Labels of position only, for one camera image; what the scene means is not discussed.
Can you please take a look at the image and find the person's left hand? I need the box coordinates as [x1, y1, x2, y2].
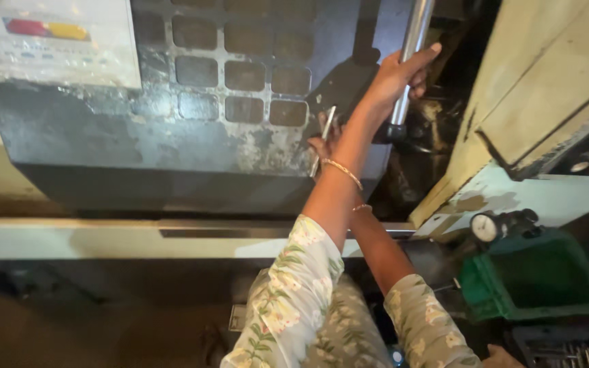
[358, 42, 442, 128]

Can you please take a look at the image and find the person's right hand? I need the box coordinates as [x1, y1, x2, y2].
[307, 111, 344, 180]

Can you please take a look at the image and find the thin metal rod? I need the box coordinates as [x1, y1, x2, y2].
[309, 105, 337, 179]

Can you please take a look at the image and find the chrome door handle bar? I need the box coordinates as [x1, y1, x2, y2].
[376, 0, 436, 146]

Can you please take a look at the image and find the floral print garment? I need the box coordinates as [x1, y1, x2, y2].
[220, 215, 482, 368]

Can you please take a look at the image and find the black dial gauge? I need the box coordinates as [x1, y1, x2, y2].
[470, 208, 544, 244]

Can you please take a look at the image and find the green plastic crate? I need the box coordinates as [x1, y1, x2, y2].
[457, 229, 589, 322]

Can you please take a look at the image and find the beige machine housing panel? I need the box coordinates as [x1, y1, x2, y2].
[408, 0, 589, 232]

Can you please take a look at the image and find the dark grey machine sliding door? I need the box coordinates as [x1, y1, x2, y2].
[0, 0, 413, 215]

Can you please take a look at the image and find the white label plate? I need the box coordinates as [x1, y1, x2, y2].
[0, 0, 143, 91]

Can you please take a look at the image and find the black tray of metal parts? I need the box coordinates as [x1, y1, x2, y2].
[511, 324, 589, 368]

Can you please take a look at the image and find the pale machine guide rail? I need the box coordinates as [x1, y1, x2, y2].
[0, 217, 419, 261]

